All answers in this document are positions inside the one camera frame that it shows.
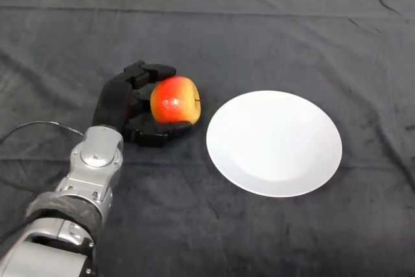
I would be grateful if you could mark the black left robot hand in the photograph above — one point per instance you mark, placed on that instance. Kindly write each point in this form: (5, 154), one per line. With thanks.
(111, 102)

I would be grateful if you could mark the red yellow apple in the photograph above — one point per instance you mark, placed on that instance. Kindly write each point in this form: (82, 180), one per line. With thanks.
(175, 102)

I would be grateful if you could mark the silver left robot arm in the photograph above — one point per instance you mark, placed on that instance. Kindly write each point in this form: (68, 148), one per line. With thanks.
(94, 160)

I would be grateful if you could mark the white round plate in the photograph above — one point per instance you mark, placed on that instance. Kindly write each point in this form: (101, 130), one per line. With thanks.
(274, 144)

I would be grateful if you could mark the black cloth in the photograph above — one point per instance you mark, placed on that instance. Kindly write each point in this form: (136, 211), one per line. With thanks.
(227, 235)

